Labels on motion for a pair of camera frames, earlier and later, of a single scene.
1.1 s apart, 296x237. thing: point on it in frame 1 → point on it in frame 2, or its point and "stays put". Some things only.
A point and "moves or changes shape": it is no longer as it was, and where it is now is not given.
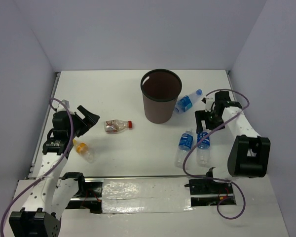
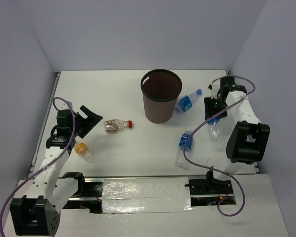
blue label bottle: x=203 y=151 moves or changes shape
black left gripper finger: x=200 y=115 → x=209 y=104
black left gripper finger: x=207 y=124 → x=223 y=115
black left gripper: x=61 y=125 stays put
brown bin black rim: x=161 y=88 stays put
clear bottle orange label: x=83 y=149 stays put
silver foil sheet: x=126 y=195 stays put
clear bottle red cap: x=113 y=126 stays put
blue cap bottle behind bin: x=186 y=101 stays put
